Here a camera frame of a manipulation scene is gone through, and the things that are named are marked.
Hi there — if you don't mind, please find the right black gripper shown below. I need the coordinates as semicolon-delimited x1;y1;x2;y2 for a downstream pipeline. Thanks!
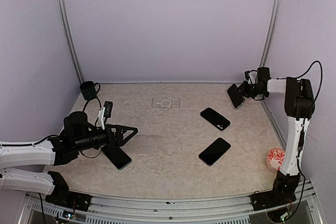
236;80;265;98

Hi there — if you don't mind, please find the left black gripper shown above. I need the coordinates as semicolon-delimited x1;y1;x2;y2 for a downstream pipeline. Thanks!
73;123;138;152

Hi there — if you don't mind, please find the blue smartphone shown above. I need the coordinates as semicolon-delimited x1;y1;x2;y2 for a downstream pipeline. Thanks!
227;83;245;109

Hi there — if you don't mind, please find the black phone case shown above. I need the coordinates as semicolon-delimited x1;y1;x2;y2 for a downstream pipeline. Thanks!
200;108;230;131

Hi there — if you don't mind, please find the purple-edged smartphone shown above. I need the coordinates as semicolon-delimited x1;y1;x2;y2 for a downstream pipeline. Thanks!
198;137;231;166

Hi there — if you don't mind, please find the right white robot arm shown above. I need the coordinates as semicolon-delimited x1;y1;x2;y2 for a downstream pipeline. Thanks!
238;60;323;205

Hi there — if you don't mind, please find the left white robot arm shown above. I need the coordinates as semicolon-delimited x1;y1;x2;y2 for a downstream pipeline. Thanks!
1;111;138;206

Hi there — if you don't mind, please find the teal-edged smartphone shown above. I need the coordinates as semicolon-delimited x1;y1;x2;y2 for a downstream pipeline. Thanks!
102;145;132;170

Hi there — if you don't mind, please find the dark green mug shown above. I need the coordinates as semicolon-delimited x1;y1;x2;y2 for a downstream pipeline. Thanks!
79;81;101;101

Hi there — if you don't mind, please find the red white patterned bowl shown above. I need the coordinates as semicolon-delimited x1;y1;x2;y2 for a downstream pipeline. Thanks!
266;148;286;172

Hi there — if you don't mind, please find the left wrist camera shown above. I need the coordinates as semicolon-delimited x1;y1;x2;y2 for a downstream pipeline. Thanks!
96;101;113;130

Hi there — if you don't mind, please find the clear camera-cutout phone case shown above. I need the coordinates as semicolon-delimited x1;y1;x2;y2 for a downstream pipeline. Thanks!
151;98;181;109

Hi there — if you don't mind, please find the right aluminium frame post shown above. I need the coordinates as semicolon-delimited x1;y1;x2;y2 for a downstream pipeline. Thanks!
258;0;281;68

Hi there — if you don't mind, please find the aluminium frame post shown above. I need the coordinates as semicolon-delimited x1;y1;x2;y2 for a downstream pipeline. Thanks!
258;0;281;68
57;0;85;84

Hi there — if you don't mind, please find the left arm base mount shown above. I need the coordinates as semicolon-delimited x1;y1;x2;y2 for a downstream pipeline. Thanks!
45;171;92;212

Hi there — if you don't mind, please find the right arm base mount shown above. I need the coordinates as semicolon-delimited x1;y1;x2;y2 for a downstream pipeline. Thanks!
250;171;301;211

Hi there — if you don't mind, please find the front aluminium rail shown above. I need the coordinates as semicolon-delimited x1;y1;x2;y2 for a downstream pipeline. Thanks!
16;180;326;223

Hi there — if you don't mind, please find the left aluminium frame post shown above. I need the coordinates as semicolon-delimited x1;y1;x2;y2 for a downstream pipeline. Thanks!
57;0;85;84

